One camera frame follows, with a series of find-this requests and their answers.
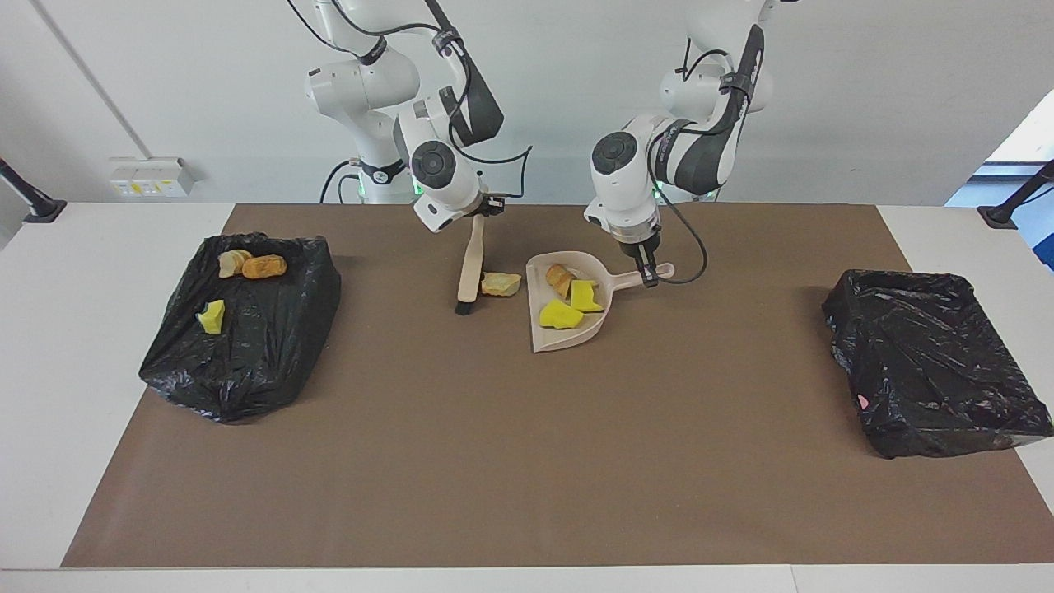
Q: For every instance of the yellow sponge piece green edge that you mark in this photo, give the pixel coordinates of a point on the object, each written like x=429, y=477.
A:
x=212, y=316

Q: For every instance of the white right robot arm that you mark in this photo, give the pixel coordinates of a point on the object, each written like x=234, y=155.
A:
x=436, y=181

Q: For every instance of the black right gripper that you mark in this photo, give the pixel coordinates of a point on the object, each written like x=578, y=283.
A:
x=481, y=211

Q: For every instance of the black bag bin pink spot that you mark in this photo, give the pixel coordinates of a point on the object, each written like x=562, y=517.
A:
x=930, y=362

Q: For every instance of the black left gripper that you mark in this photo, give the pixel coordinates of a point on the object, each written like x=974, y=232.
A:
x=641, y=239

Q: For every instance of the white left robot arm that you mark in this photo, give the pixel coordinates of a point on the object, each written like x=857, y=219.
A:
x=634, y=181

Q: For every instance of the beige sponge chunk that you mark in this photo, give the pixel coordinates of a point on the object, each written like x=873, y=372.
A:
x=560, y=278
x=501, y=284

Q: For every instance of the beige plastic dustpan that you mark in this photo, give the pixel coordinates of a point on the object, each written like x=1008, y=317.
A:
x=576, y=333

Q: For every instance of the brown bread roll toy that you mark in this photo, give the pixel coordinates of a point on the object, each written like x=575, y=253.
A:
x=263, y=266

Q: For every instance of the black clamp stand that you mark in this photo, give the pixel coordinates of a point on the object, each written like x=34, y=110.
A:
x=29, y=198
x=1017, y=198

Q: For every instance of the black bag lined bin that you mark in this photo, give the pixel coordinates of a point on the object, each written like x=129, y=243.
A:
x=247, y=362

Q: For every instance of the white wall socket box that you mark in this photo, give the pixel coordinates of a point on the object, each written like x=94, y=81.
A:
x=148, y=175

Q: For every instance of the brown paper table mat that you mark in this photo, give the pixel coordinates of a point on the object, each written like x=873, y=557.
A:
x=700, y=494

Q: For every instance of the beige hand brush black bristles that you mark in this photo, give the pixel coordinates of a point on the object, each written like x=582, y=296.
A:
x=471, y=272

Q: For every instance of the striped croissant toy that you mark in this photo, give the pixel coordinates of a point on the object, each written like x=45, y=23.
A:
x=233, y=262

